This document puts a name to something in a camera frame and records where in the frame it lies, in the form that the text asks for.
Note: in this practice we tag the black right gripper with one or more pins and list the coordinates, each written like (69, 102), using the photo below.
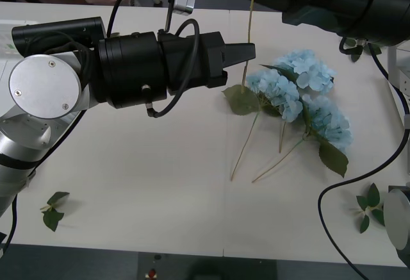
(310, 4)

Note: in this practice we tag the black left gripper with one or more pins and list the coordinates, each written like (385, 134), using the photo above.
(192, 65)

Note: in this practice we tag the pale blue flower green stem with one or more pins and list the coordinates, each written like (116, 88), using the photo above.
(330, 123)
(307, 65)
(275, 91)
(250, 20)

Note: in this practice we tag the silver and black right arm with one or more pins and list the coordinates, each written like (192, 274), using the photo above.
(384, 4)

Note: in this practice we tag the silver and black left arm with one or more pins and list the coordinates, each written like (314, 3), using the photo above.
(128, 68)

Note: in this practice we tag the green five-leaf sprig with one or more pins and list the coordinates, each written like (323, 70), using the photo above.
(355, 57)
(373, 195)

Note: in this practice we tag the red button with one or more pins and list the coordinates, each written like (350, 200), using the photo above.
(151, 274)

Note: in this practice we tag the green two-leaf sprig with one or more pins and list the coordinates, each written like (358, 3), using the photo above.
(51, 220)

